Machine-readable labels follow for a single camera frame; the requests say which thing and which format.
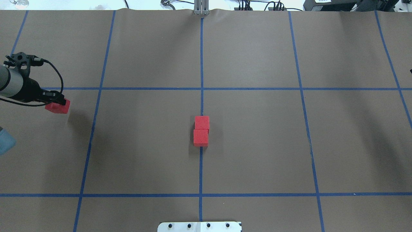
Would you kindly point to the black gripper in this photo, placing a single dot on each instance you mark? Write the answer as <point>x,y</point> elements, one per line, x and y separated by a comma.
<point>31,89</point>

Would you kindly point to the red block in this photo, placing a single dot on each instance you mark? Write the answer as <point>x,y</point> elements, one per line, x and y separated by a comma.
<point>200,137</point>
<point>58,108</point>
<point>202,123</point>

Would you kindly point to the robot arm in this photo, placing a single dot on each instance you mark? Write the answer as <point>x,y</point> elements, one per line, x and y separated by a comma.
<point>11,84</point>

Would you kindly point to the round metal disc with clip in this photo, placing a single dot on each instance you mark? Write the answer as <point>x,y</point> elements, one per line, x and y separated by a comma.
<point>20,4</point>

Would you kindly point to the black box with label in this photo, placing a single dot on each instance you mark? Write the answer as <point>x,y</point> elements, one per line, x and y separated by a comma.
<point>329,5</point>

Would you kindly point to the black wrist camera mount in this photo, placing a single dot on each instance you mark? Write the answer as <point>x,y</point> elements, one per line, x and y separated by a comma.
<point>21,59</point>

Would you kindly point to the aluminium frame post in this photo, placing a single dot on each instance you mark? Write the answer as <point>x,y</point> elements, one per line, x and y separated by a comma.
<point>201,7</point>

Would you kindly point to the white pedestal column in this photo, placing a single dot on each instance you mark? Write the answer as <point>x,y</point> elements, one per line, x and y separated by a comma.
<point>211,226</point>

